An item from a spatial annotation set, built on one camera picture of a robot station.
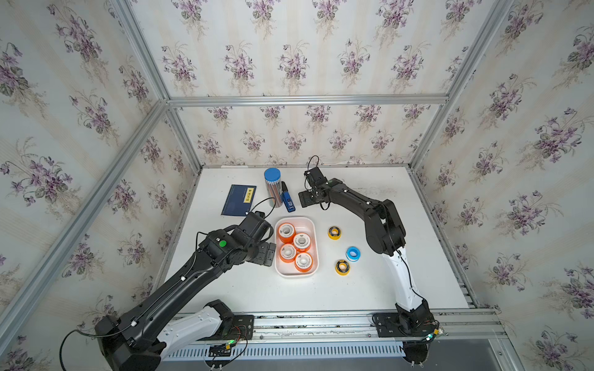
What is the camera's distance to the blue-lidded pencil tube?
3.02 feet

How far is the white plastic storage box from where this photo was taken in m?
0.86

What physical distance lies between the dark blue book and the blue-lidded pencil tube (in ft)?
0.45

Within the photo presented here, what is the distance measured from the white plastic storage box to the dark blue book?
19cm
